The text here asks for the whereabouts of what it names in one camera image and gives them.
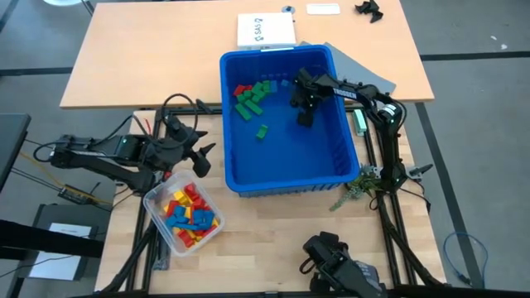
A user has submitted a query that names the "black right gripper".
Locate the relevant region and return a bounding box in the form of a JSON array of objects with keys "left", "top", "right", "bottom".
[{"left": 289, "top": 68, "right": 332, "bottom": 127}]

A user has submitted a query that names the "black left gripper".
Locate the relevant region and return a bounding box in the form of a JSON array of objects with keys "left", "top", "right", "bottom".
[{"left": 163, "top": 115, "right": 218, "bottom": 179}]

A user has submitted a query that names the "clear plastic block box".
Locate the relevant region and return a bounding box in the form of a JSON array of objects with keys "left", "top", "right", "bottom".
[{"left": 142, "top": 169, "right": 226, "bottom": 258}]

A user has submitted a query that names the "large blue plastic bin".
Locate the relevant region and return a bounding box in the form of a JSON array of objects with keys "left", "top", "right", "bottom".
[{"left": 219, "top": 44, "right": 361, "bottom": 198}]

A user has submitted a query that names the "black spring clamp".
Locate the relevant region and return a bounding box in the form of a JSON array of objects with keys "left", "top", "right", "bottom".
[
  {"left": 403, "top": 164, "right": 434, "bottom": 180},
  {"left": 195, "top": 98, "right": 214, "bottom": 115}
]

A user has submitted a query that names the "pale green rectangular device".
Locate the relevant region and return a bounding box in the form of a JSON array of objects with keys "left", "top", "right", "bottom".
[{"left": 353, "top": 108, "right": 368, "bottom": 137}]

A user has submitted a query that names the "white rectangular block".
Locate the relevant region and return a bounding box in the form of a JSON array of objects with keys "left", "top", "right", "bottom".
[{"left": 306, "top": 2, "right": 341, "bottom": 17}]

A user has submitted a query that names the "black plastic clamp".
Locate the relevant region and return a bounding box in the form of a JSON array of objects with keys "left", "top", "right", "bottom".
[{"left": 354, "top": 0, "right": 385, "bottom": 24}]

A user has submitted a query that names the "artificial succulent in black pot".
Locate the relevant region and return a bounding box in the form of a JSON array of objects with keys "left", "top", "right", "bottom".
[{"left": 329, "top": 165, "right": 382, "bottom": 212}]

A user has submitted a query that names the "black strip packet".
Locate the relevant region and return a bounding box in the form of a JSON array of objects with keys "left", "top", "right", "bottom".
[{"left": 153, "top": 239, "right": 171, "bottom": 271}]

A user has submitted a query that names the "small black electronics board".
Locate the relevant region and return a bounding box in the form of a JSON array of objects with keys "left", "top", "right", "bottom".
[{"left": 57, "top": 185, "right": 99, "bottom": 206}]

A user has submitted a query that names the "black flat case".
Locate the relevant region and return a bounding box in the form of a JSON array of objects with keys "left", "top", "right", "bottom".
[{"left": 18, "top": 202, "right": 104, "bottom": 282}]

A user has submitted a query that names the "white paper sheet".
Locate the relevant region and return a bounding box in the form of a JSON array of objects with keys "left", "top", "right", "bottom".
[{"left": 27, "top": 222, "right": 93, "bottom": 281}]

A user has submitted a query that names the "dark flat screen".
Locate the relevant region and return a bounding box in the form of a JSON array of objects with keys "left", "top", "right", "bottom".
[{"left": 0, "top": 113, "right": 32, "bottom": 194}]

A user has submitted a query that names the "blue cable loop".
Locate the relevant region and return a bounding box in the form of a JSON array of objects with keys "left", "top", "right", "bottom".
[{"left": 441, "top": 230, "right": 490, "bottom": 287}]

